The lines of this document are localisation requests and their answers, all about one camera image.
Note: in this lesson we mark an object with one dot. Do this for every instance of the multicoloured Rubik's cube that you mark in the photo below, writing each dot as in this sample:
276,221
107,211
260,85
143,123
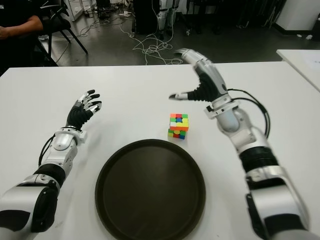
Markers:
178,125

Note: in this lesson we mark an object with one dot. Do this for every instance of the person in black shirt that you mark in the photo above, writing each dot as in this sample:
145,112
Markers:
17,30

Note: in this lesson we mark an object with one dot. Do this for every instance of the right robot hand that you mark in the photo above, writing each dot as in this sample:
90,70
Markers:
207,82

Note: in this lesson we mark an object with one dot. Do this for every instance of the black chair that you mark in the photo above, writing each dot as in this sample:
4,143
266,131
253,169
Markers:
60,22

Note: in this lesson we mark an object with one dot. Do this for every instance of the dark brown round plate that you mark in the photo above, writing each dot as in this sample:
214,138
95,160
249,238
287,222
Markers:
150,190

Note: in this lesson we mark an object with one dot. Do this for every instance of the black cabinet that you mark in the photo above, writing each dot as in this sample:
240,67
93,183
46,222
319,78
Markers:
145,15

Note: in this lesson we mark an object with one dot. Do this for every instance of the white side table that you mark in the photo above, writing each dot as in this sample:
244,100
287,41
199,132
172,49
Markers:
302,65

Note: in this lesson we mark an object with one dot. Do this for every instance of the background humanoid robot legs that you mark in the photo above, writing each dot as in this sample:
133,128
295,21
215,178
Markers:
166,15

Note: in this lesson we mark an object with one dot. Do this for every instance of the white cabinet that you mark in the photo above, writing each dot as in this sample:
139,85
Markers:
297,12

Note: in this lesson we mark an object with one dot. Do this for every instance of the white shelf unit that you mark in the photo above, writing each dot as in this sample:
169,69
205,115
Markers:
77,8

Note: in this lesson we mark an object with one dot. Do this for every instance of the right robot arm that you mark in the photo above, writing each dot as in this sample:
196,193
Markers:
265,160

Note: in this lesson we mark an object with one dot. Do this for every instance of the small white floor object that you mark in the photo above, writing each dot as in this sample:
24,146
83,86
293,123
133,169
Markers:
309,37

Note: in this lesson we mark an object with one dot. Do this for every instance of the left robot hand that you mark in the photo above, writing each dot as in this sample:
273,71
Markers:
77,116

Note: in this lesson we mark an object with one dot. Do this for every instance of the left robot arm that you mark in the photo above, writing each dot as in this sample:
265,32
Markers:
50,162

